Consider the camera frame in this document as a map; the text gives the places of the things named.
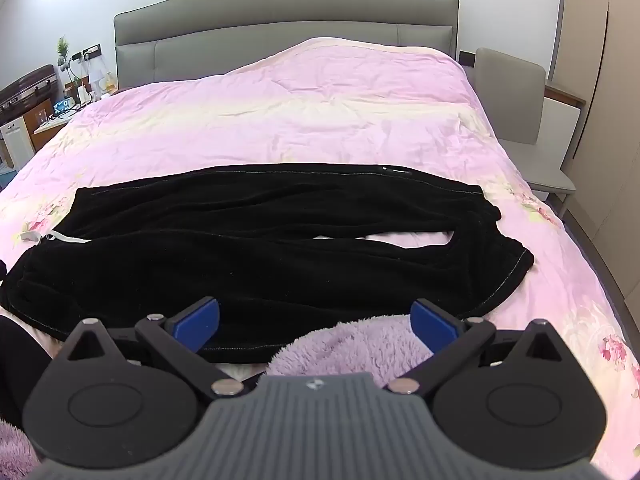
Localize wooden side table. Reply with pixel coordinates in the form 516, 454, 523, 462
32, 102, 88, 137

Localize green potted plant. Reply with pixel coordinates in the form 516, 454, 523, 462
55, 35, 73, 72

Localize black pants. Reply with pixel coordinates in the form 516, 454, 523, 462
0, 162, 536, 365

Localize brown suitcase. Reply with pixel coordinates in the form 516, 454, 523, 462
0, 64, 57, 117

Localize white wooden-top nightstand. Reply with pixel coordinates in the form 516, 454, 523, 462
537, 81, 587, 171

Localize dark cloth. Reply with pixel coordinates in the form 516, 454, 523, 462
0, 259, 53, 428

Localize grey chair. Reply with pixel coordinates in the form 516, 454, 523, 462
474, 47, 577, 217

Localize white air purifier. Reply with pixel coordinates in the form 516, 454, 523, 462
0, 117, 37, 168

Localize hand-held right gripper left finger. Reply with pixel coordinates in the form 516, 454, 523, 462
52, 296, 244, 397

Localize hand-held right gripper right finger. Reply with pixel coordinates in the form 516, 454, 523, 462
387, 298, 576, 397

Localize pink floral blanket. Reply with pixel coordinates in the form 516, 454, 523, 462
0, 36, 640, 391

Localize beige wardrobe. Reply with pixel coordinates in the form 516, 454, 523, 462
549, 0, 640, 253

